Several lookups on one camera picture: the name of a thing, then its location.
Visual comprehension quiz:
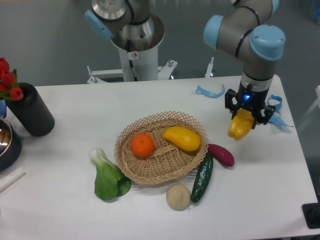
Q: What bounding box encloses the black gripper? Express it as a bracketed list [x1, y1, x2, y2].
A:
[224, 74, 276, 129]

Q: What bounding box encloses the yellow bell pepper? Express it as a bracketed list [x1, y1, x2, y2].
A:
[227, 109, 255, 141]

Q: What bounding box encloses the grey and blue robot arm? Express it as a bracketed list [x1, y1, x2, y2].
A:
[203, 0, 286, 125]

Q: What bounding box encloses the woven wicker basket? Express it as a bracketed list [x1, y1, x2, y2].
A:
[114, 111, 208, 185]

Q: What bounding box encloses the tangled blue tape strip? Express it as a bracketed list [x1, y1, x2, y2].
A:
[267, 94, 294, 128]

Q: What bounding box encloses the curved blue tape strip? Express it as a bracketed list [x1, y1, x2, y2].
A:
[194, 84, 226, 99]

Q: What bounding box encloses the purple sweet potato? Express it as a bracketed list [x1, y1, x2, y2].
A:
[208, 144, 235, 167]

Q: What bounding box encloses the yellow mango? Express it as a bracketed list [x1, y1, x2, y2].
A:
[163, 126, 201, 152]

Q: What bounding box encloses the green cucumber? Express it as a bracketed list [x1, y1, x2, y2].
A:
[190, 152, 214, 203]

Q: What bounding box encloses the orange fruit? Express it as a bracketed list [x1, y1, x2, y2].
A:
[130, 133, 155, 157]

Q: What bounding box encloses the beige steamed bun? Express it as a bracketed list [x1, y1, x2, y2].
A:
[166, 184, 191, 211]

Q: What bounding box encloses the black device at edge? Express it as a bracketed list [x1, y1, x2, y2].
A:
[302, 202, 320, 229]

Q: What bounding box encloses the green bok choy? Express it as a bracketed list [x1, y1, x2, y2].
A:
[88, 147, 132, 201]

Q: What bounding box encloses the black cylindrical vase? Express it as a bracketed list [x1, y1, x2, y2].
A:
[5, 82, 55, 137]

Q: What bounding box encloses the red tulip bouquet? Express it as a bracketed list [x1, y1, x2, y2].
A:
[0, 57, 24, 101]

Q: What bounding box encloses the dark metal bowl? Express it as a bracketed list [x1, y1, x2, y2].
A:
[0, 117, 22, 171]

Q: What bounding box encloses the white rectangular bar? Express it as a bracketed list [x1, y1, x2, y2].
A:
[0, 167, 26, 192]

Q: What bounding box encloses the white metal base frame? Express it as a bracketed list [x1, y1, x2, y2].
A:
[86, 57, 215, 85]

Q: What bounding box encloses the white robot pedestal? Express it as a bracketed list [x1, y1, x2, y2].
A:
[84, 0, 166, 82]

